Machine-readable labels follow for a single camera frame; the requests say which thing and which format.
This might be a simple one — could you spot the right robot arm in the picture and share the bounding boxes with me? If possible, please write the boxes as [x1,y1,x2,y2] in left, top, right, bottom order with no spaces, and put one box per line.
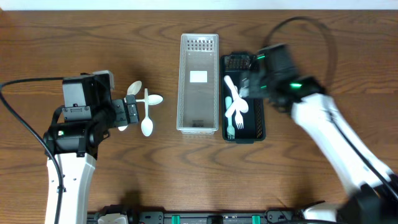
[239,44,397,223]

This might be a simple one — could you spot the clear plastic basket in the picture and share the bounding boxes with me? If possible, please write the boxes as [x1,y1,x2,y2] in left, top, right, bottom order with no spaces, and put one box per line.
[177,34,220,134]

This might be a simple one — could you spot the white plastic fork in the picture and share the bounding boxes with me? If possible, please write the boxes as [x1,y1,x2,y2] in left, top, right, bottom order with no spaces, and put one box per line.
[233,86,244,129]

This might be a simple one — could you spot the white plastic spoon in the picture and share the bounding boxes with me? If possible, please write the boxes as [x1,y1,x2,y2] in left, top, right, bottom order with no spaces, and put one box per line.
[224,75,249,116]

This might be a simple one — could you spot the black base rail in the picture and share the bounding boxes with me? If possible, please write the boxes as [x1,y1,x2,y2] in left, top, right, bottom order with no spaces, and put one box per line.
[86,205,336,224]

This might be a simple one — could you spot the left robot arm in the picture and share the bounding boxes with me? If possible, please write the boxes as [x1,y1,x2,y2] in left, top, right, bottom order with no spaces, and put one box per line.
[44,70,139,223]

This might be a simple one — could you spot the white spoon horizontal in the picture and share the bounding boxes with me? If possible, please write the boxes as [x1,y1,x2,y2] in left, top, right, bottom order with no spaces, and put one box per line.
[136,95,164,106]

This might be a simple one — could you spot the white fork tines up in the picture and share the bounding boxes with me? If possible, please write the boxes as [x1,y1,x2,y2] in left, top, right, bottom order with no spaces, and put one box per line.
[224,94,249,117]

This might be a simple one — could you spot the white label in basket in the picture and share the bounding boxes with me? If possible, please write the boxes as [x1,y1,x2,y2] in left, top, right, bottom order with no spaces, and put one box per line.
[190,70,208,83]

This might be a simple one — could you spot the black plastic basket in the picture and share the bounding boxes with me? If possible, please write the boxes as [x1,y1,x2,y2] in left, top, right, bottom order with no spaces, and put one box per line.
[220,52,266,144]

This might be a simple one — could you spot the pale blue plastic fork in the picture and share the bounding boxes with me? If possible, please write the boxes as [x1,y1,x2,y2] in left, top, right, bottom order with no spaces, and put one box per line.
[225,96,235,140]

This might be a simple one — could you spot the white spoon vertical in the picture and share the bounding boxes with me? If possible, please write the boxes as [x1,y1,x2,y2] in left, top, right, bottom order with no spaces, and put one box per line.
[141,88,154,137]

